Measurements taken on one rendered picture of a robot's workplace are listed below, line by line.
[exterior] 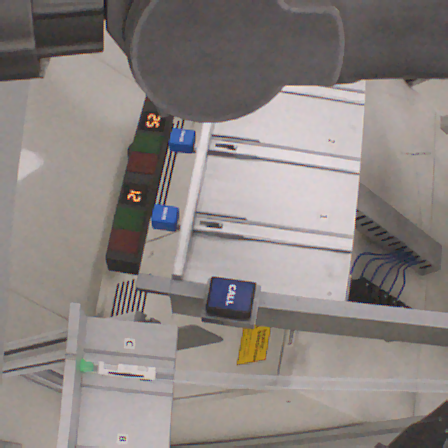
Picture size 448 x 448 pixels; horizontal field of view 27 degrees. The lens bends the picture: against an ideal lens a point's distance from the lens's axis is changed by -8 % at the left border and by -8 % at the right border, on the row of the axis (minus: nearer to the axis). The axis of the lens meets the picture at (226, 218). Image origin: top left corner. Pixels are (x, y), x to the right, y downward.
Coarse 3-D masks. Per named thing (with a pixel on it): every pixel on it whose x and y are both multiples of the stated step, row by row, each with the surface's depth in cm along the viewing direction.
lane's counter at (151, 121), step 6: (144, 114) 125; (150, 114) 125; (156, 114) 125; (144, 120) 125; (150, 120) 125; (156, 120) 125; (162, 120) 125; (144, 126) 124; (150, 126) 124; (156, 126) 124; (162, 126) 124
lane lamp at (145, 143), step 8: (136, 136) 123; (144, 136) 123; (152, 136) 123; (160, 136) 123; (136, 144) 123; (144, 144) 123; (152, 144) 123; (160, 144) 123; (144, 152) 122; (152, 152) 122
